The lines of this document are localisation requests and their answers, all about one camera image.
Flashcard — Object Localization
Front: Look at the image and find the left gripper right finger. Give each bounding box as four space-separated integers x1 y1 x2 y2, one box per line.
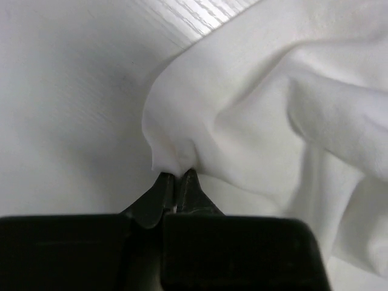
174 169 223 215

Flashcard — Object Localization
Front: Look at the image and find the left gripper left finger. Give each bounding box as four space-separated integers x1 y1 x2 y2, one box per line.
122 173 175 229

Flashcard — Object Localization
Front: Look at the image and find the white graphic t shirt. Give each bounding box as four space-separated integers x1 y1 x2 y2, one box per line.
142 1 387 277

